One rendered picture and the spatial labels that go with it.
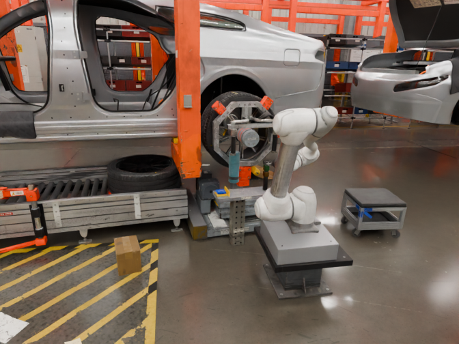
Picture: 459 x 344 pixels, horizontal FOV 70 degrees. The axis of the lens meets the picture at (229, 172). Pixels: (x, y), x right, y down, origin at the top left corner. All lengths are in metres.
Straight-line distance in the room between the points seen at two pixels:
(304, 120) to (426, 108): 3.21
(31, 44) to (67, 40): 4.14
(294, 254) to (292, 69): 1.93
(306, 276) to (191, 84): 1.57
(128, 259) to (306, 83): 2.30
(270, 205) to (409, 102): 3.13
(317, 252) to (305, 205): 0.28
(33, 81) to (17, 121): 4.08
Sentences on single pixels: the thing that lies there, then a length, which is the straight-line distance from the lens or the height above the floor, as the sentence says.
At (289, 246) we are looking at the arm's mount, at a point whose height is 0.41.
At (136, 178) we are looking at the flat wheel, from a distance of 2.84.
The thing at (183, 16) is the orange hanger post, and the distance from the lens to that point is 2.52.
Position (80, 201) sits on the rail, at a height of 0.37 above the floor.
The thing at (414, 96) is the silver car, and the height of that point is 1.06.
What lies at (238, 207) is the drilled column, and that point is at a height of 0.35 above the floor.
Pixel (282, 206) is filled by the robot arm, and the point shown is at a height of 0.63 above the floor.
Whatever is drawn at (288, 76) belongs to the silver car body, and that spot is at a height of 1.29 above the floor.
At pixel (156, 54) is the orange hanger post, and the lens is 5.23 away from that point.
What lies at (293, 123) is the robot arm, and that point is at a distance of 1.63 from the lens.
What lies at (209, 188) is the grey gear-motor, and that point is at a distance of 2.91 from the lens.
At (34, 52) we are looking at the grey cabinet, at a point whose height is 1.47.
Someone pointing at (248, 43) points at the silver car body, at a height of 1.58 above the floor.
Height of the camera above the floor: 1.45
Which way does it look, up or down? 19 degrees down
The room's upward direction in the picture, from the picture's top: 1 degrees clockwise
